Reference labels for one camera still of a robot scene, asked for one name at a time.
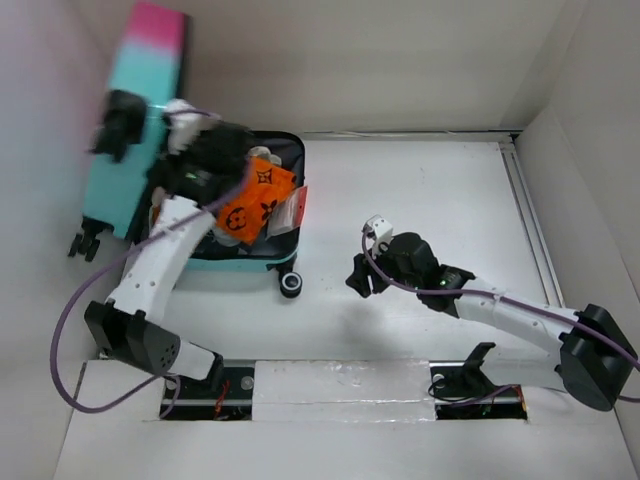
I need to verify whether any orange patterned towel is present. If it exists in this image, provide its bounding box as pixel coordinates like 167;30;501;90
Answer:
203;156;296;247

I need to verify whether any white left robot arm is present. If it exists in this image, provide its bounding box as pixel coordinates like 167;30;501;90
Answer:
84;118;254;397

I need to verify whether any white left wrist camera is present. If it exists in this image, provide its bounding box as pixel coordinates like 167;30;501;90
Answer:
163;98;222;155

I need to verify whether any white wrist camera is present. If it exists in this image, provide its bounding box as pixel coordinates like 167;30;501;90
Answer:
163;98;222;155
362;215;393;256

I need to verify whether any grey cream fleece blanket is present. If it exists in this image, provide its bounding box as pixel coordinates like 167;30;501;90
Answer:
150;146;282;235

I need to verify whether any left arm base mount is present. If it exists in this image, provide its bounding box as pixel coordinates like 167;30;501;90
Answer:
159;362;255;422

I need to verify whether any pink teal suitcase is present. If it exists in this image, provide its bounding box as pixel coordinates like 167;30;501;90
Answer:
68;1;305;298

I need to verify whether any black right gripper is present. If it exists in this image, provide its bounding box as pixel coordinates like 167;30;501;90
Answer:
344;236;421;298

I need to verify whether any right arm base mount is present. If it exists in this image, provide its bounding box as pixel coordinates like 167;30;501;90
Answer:
427;342;528;421

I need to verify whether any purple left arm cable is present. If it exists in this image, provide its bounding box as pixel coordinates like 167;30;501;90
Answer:
49;107;256;415

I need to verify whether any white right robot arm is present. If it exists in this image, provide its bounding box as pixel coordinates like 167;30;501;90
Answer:
345;221;639;412

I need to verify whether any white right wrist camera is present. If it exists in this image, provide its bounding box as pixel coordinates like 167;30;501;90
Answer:
362;215;393;256

